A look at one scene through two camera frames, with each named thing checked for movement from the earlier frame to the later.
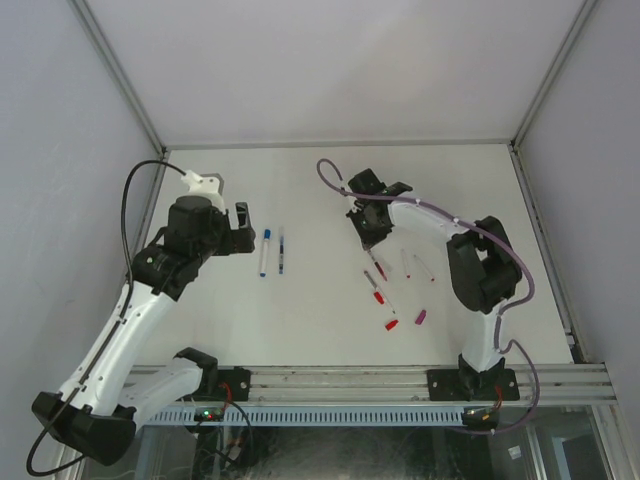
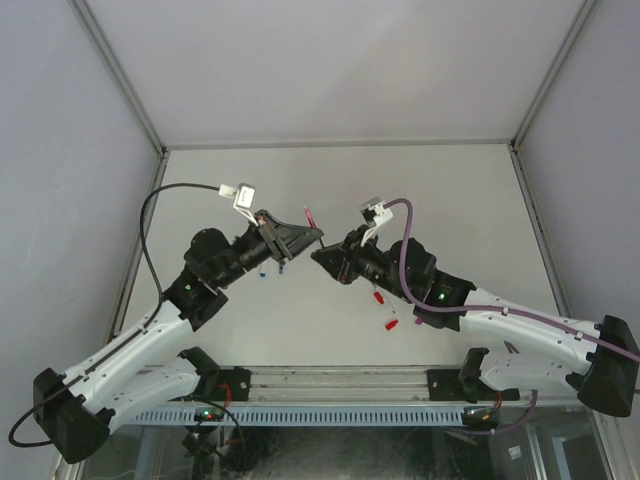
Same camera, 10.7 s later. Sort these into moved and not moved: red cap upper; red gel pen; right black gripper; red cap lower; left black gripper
Moved: left black gripper; right black gripper; red gel pen
Not moved: red cap lower; red cap upper
